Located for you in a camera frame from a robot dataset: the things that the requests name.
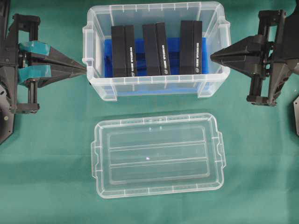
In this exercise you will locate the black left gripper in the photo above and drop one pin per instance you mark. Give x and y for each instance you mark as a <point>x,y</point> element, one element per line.
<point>46,64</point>

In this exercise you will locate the black realsense box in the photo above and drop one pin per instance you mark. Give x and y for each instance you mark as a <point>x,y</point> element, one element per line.
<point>156,49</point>
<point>123,51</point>
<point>190,56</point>

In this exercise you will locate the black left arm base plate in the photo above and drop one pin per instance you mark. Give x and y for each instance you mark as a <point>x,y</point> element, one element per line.
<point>6,117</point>

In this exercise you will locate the black RealSense box middle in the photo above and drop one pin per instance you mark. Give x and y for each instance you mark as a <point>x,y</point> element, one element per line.
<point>156,49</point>

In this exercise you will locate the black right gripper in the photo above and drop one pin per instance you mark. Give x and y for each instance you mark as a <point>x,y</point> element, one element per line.
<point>278,44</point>

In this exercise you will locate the clear plastic storage box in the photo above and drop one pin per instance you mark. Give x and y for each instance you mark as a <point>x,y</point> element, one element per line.
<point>100,19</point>

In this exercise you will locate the black RealSense box right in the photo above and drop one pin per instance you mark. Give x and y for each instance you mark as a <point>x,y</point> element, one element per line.
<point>190,56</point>

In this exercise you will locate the black RealSense box left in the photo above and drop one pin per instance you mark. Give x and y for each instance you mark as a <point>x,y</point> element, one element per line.
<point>123,51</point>

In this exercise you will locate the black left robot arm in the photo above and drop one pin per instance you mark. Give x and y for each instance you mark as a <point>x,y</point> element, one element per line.
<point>22,90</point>

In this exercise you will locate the clear plastic box lid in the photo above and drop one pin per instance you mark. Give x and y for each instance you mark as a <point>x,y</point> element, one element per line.
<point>187,155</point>

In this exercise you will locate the blue foam liner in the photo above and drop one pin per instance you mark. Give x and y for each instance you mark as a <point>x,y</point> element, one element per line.
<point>173,88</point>

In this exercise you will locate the green table cloth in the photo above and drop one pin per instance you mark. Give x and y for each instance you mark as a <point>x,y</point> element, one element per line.
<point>45,165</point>

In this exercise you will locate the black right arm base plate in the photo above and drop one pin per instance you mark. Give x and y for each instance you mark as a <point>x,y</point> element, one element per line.
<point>296,114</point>

